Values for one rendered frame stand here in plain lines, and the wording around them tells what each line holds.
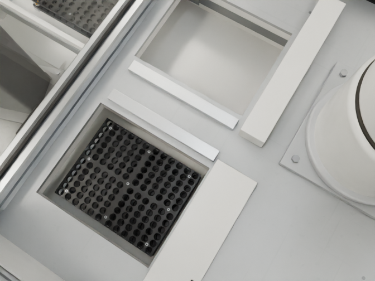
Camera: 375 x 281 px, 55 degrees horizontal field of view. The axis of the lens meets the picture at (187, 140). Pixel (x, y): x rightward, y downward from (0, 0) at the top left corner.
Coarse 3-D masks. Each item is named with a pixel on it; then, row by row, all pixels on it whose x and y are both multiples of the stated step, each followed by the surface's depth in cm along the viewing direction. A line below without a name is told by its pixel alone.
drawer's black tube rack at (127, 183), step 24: (120, 144) 70; (144, 144) 71; (96, 168) 70; (120, 168) 69; (144, 168) 72; (168, 168) 72; (72, 192) 70; (96, 192) 68; (120, 192) 68; (144, 192) 68; (168, 192) 68; (192, 192) 71; (96, 216) 67; (120, 216) 67; (144, 216) 67; (168, 216) 69; (144, 240) 68
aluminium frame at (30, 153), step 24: (144, 0) 68; (120, 24) 67; (96, 48) 65; (120, 48) 70; (96, 72) 66; (72, 96) 64; (48, 120) 62; (24, 144) 61; (48, 144) 65; (24, 168) 62; (0, 192) 60
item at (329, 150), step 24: (336, 72) 67; (360, 72) 49; (336, 96) 54; (360, 96) 46; (312, 120) 62; (336, 120) 52; (360, 120) 46; (312, 144) 61; (336, 144) 53; (360, 144) 47; (288, 168) 63; (312, 168) 62; (336, 168) 57; (360, 168) 50; (336, 192) 60; (360, 192) 58
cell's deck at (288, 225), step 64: (256, 0) 73; (128, 64) 70; (320, 64) 68; (64, 128) 67; (192, 128) 66; (256, 192) 63; (320, 192) 62; (64, 256) 61; (128, 256) 61; (256, 256) 60; (320, 256) 60
